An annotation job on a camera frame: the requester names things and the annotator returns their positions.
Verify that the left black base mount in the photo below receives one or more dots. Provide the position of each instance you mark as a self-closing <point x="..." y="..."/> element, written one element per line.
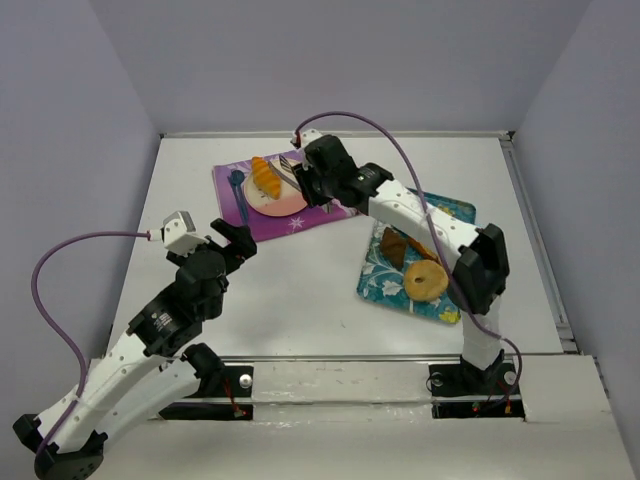
<point x="217" y="391"/>

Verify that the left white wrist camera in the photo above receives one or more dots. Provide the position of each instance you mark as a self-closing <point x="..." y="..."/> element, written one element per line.
<point x="179" y="235"/>

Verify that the blue plastic spoon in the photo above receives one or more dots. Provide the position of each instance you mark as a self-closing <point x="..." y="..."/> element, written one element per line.
<point x="236" y="179"/>

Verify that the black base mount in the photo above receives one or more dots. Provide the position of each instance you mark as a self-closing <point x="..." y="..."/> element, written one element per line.
<point x="454" y="398"/>
<point x="217" y="391"/>

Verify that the dark brown bread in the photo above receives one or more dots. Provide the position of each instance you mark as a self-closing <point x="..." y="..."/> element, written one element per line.
<point x="393" y="248"/>

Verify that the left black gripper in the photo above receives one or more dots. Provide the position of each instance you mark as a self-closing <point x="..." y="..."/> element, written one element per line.
<point x="236" y="242"/>

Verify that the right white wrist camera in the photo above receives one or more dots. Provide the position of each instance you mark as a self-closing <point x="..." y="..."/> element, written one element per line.
<point x="301" y="139"/>

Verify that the purple floral placemat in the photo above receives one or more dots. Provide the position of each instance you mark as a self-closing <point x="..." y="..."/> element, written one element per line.
<point x="264" y="227"/>

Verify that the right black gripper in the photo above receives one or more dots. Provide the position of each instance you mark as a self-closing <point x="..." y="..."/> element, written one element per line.
<point x="310" y="183"/>

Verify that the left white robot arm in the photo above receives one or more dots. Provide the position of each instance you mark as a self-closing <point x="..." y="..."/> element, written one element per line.
<point x="154" y="363"/>

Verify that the light round bun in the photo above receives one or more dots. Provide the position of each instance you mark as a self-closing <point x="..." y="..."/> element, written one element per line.
<point x="425" y="281"/>

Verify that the orange croissant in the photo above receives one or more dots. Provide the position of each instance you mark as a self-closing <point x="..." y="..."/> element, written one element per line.
<point x="265" y="180"/>

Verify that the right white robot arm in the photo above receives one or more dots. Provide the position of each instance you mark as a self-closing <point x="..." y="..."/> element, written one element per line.
<point x="474" y="257"/>

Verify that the cream and pink plate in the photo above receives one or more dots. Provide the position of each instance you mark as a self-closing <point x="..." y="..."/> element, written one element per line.
<point x="290" y="202"/>

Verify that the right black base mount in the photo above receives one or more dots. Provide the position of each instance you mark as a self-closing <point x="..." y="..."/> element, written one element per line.
<point x="454" y="398"/>

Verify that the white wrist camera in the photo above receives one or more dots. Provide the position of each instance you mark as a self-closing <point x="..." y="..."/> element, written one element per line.
<point x="179" y="235"/>
<point x="301" y="139"/>

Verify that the sliced bread piece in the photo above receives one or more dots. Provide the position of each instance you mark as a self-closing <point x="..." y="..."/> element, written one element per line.
<point x="423" y="251"/>

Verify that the metal tongs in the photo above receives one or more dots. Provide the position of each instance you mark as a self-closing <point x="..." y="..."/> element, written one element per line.
<point x="284" y="170"/>

